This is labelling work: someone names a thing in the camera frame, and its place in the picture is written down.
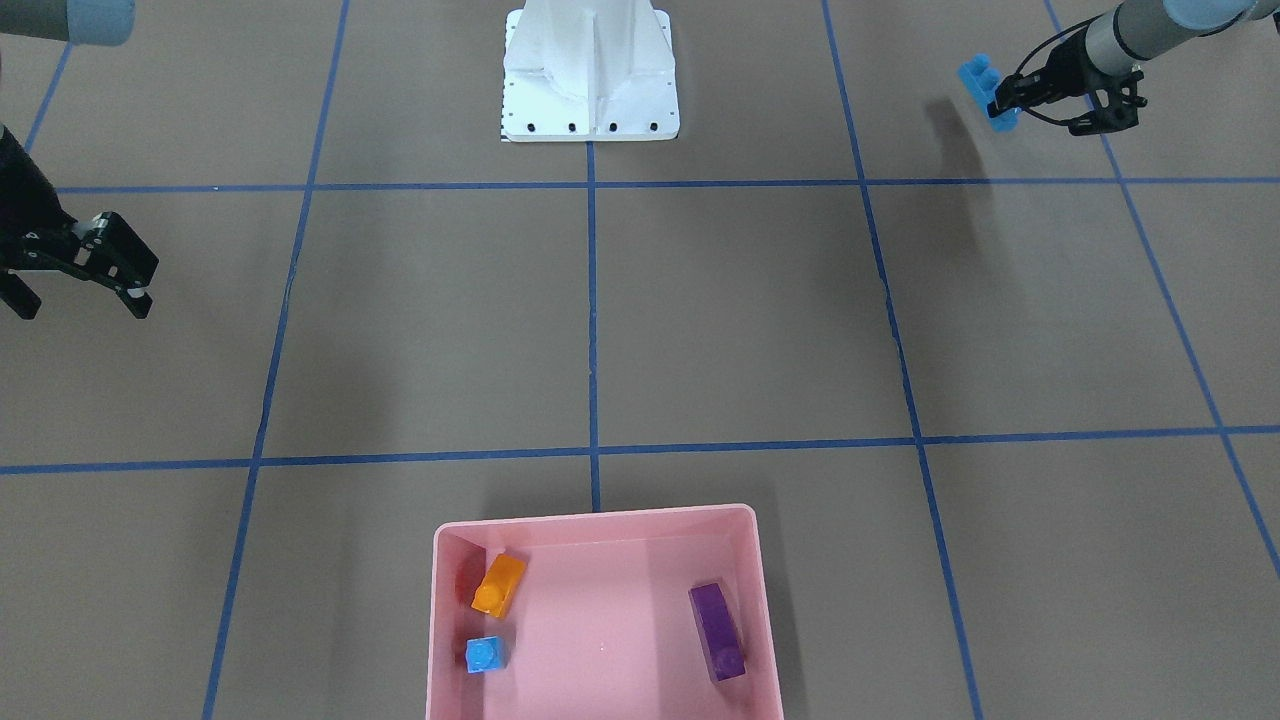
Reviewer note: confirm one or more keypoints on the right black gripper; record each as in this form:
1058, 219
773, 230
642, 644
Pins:
22, 190

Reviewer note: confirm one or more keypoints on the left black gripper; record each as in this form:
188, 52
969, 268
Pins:
1058, 67

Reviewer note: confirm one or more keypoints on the long blue toy block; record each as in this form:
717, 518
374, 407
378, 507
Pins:
981, 79

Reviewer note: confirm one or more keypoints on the orange toy block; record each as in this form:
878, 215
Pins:
496, 591

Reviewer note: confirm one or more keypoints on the small blue toy block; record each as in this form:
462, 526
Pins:
485, 654

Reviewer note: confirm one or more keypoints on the purple toy block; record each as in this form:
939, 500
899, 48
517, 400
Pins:
718, 634

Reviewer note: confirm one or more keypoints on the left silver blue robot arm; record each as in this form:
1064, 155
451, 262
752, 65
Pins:
1135, 32

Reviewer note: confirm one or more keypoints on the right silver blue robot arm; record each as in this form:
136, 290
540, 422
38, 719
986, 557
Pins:
37, 234

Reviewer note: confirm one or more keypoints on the pink plastic box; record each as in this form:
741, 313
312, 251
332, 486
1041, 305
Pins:
602, 626

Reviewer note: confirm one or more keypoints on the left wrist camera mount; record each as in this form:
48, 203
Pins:
1115, 104

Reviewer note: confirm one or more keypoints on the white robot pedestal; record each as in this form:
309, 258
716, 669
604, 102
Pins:
589, 71

